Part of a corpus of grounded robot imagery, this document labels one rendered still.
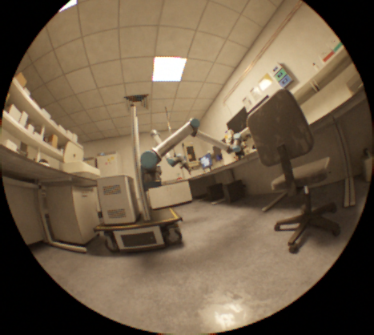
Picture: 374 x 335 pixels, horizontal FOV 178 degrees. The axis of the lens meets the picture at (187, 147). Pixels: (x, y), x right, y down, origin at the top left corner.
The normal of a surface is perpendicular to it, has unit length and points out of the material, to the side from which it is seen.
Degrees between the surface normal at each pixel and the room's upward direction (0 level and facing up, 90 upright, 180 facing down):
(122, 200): 90
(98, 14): 180
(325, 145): 90
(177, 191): 90
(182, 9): 180
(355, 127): 90
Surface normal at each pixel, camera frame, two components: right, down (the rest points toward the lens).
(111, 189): 0.25, -0.33
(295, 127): -0.94, 0.14
